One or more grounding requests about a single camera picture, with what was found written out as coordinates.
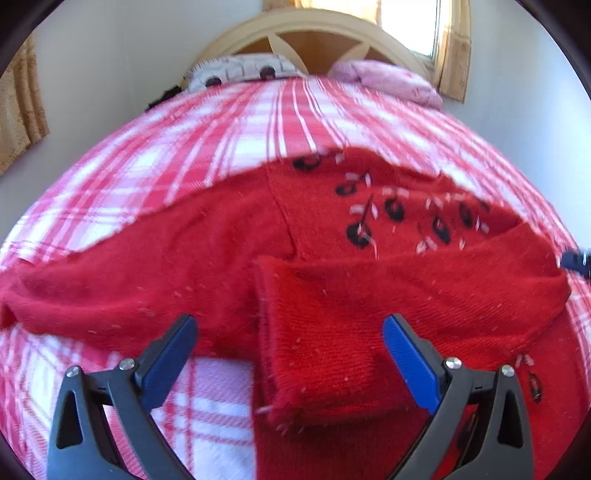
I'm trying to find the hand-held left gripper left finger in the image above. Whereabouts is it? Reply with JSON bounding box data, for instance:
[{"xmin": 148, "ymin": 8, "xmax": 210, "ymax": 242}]
[{"xmin": 46, "ymin": 314, "xmax": 199, "ymax": 480}]

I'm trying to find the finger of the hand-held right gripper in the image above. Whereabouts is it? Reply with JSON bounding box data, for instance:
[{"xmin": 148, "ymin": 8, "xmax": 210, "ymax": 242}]
[{"xmin": 560, "ymin": 248, "xmax": 591, "ymax": 280}]

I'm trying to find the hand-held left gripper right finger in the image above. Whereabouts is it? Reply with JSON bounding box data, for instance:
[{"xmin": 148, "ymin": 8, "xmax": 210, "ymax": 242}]
[{"xmin": 382, "ymin": 314, "xmax": 548, "ymax": 480}]

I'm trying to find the red knitted sweater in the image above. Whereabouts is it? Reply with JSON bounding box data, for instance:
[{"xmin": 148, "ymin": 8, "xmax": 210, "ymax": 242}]
[{"xmin": 0, "ymin": 147, "xmax": 591, "ymax": 480}]

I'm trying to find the red white plaid blanket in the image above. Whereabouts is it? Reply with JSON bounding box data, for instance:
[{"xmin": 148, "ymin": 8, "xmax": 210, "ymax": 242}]
[{"xmin": 0, "ymin": 76, "xmax": 591, "ymax": 480}]

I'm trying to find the golden curtain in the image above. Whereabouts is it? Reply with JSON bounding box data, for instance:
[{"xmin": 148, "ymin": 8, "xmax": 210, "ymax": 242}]
[
  {"xmin": 0, "ymin": 34, "xmax": 51, "ymax": 174},
  {"xmin": 436, "ymin": 0, "xmax": 472, "ymax": 103}
]

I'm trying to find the pink pillow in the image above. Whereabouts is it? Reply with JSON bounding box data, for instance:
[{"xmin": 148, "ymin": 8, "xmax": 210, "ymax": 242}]
[{"xmin": 330, "ymin": 59, "xmax": 444, "ymax": 109}]

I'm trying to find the dark cloth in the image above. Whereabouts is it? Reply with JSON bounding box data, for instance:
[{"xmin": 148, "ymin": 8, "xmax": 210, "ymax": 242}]
[{"xmin": 147, "ymin": 85, "xmax": 182, "ymax": 112}]

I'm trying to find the bright window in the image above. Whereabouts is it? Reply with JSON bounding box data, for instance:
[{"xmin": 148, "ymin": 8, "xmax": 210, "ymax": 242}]
[{"xmin": 295, "ymin": 0, "xmax": 441, "ymax": 61}]

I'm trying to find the grey patterned pillow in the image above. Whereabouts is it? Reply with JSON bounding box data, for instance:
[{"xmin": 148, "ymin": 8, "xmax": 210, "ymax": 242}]
[{"xmin": 185, "ymin": 53, "xmax": 301, "ymax": 93}]

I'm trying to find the beige wooden headboard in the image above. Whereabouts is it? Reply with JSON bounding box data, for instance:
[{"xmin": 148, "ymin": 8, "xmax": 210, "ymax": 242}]
[{"xmin": 196, "ymin": 9, "xmax": 437, "ymax": 81}]

